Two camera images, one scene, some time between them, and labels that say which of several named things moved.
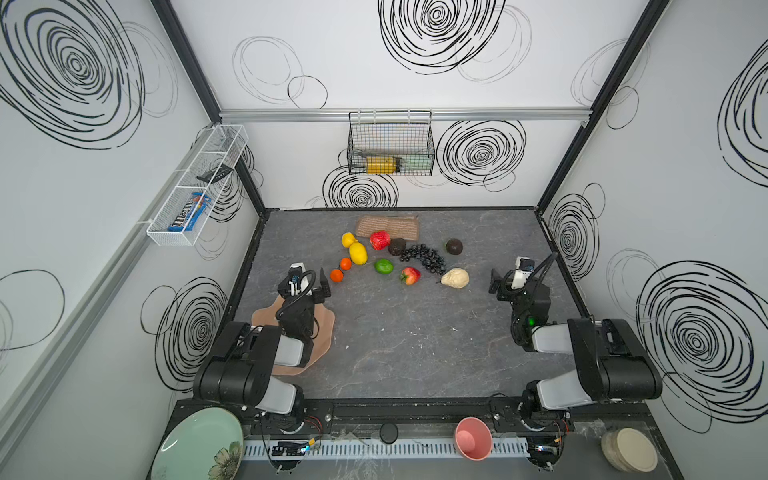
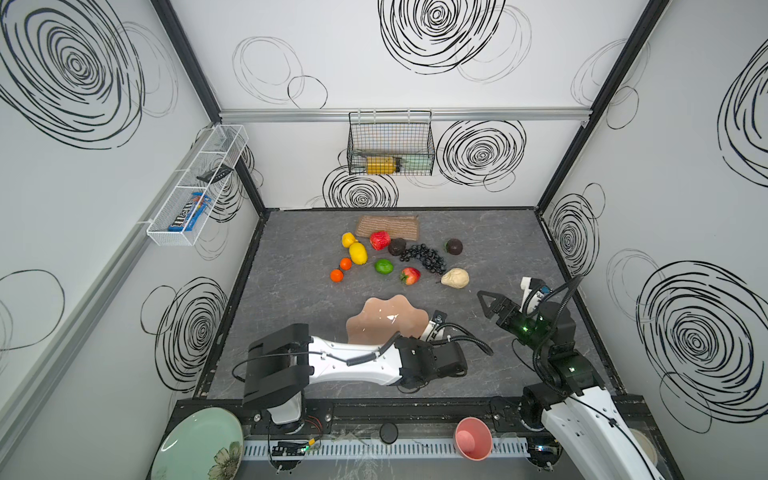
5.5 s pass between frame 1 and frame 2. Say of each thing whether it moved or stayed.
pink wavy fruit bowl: moved
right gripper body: moved
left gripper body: moved
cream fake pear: stayed
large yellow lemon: stayed
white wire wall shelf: stayed
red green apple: stayed
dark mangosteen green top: stayed
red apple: stayed
